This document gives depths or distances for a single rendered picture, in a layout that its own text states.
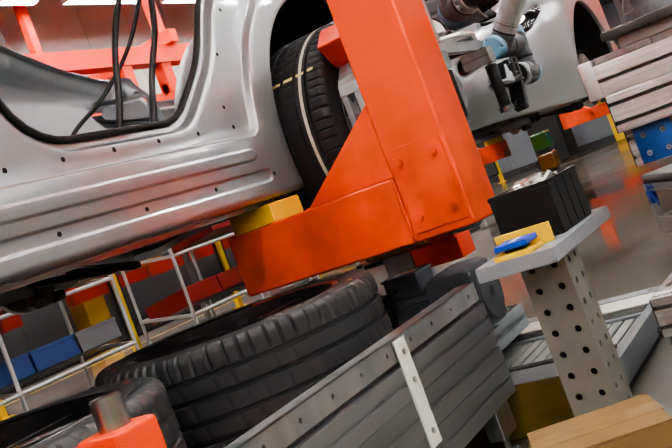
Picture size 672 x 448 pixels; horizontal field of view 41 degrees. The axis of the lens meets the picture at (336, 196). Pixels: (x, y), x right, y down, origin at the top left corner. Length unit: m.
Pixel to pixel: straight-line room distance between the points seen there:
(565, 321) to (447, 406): 0.30
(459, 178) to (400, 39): 0.34
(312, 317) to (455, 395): 0.35
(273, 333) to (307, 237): 0.53
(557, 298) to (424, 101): 0.52
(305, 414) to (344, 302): 0.41
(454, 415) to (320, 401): 0.44
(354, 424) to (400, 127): 0.75
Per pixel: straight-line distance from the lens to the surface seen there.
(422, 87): 2.01
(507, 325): 2.80
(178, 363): 1.76
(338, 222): 2.16
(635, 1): 2.13
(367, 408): 1.61
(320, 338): 1.77
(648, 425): 1.51
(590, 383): 1.95
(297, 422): 1.45
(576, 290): 1.89
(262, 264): 2.31
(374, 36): 2.05
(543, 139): 2.12
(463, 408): 1.91
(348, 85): 2.41
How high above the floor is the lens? 0.67
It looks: level
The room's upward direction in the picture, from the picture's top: 20 degrees counter-clockwise
